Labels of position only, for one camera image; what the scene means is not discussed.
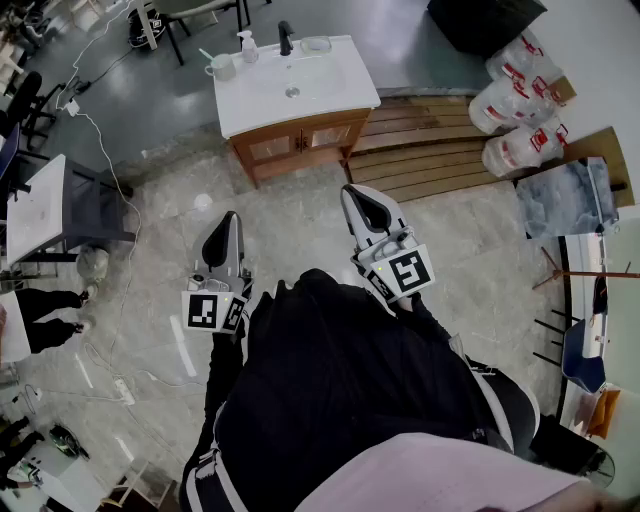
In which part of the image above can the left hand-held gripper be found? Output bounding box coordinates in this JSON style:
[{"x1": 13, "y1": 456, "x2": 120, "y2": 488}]
[{"x1": 180, "y1": 210, "x2": 254, "y2": 335}]

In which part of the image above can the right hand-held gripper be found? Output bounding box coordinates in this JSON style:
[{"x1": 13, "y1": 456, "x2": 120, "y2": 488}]
[{"x1": 340, "y1": 184, "x2": 436, "y2": 304}]

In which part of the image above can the pale ceramic cup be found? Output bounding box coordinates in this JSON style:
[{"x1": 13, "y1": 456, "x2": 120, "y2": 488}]
[{"x1": 204, "y1": 53, "x2": 238, "y2": 82}]

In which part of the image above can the person's left forearm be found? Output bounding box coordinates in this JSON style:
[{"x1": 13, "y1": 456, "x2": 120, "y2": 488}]
[{"x1": 201, "y1": 319, "x2": 252, "y2": 454}]

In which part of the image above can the person's right forearm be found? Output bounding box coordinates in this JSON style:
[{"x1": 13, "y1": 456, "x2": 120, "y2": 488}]
[{"x1": 393, "y1": 293, "x2": 542, "y2": 454}]

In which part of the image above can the wooden slatted platform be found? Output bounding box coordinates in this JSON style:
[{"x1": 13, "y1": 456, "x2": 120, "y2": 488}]
[{"x1": 344, "y1": 94, "x2": 517, "y2": 204}]

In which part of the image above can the wooden vanity cabinet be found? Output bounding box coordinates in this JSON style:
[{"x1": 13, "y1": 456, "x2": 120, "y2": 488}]
[{"x1": 229, "y1": 106, "x2": 374, "y2": 191}]

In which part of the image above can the grey round bag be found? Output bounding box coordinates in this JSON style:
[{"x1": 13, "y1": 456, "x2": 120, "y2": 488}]
[{"x1": 75, "y1": 245, "x2": 111, "y2": 282}]

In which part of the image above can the dark grey cabinet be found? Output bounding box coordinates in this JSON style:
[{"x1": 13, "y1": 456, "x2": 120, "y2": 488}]
[{"x1": 61, "y1": 158, "x2": 138, "y2": 252}]

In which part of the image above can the white ceramic sink basin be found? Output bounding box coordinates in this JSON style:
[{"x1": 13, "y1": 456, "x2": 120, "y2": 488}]
[{"x1": 213, "y1": 34, "x2": 383, "y2": 141}]

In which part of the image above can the white power strip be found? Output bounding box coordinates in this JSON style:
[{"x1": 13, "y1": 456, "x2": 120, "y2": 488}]
[{"x1": 113, "y1": 377, "x2": 137, "y2": 407}]

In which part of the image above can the person's black clothing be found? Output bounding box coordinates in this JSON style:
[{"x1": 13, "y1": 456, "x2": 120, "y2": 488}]
[{"x1": 178, "y1": 267, "x2": 516, "y2": 512}]

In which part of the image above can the clear soap dish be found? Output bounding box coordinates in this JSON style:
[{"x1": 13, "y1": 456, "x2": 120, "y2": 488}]
[{"x1": 299, "y1": 35, "x2": 334, "y2": 57}]

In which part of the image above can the grey marble slab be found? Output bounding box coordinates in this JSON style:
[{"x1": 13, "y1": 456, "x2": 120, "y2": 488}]
[{"x1": 514, "y1": 156, "x2": 622, "y2": 241}]

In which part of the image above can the black faucet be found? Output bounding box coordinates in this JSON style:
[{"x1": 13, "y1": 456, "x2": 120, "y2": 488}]
[{"x1": 277, "y1": 20, "x2": 297, "y2": 58}]

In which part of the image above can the clear soap pump bottle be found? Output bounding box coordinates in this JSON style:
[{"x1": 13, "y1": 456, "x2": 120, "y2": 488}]
[{"x1": 236, "y1": 30, "x2": 260, "y2": 65}]

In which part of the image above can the black box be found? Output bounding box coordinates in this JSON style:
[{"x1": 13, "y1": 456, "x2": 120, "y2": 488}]
[{"x1": 426, "y1": 0, "x2": 549, "y2": 57}]

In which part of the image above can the wooden coat rack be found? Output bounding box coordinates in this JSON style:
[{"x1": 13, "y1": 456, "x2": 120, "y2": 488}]
[{"x1": 531, "y1": 245, "x2": 640, "y2": 292}]

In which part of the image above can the black legged chair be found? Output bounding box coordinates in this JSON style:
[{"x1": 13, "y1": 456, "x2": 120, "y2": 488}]
[{"x1": 149, "y1": 0, "x2": 252, "y2": 67}]

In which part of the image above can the brown cardboard sheet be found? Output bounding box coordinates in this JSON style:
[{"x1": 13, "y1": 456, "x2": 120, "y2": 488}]
[{"x1": 563, "y1": 126, "x2": 637, "y2": 209}]

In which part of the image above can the black office chair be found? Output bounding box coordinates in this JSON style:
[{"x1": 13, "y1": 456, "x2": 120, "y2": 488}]
[{"x1": 0, "y1": 70, "x2": 67, "y2": 152}]

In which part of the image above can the wooden stool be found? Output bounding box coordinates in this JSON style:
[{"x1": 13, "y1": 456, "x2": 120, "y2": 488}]
[{"x1": 99, "y1": 459, "x2": 177, "y2": 512}]

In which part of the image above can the blue plastic chair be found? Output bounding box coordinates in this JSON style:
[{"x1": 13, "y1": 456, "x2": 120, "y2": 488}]
[{"x1": 560, "y1": 319, "x2": 608, "y2": 394}]

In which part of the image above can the person's pink top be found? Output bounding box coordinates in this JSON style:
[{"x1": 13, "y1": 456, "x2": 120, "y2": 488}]
[{"x1": 293, "y1": 431, "x2": 640, "y2": 512}]

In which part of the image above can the orange envelope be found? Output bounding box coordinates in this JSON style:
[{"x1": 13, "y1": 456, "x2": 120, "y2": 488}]
[{"x1": 586, "y1": 389, "x2": 622, "y2": 440}]

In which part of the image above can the white power cable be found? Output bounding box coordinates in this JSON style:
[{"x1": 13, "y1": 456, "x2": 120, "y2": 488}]
[{"x1": 54, "y1": 0, "x2": 145, "y2": 401}]

